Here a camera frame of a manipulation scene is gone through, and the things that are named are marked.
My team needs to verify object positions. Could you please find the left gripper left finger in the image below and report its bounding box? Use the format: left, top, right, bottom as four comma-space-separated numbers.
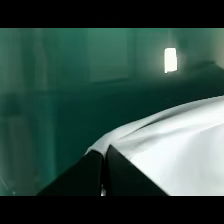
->
37, 149, 104, 197

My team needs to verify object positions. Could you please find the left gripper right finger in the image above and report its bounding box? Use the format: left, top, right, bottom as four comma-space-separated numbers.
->
104, 144, 168, 197

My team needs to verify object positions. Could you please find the white T-shirt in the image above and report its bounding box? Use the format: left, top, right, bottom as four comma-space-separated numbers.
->
84, 95, 224, 197

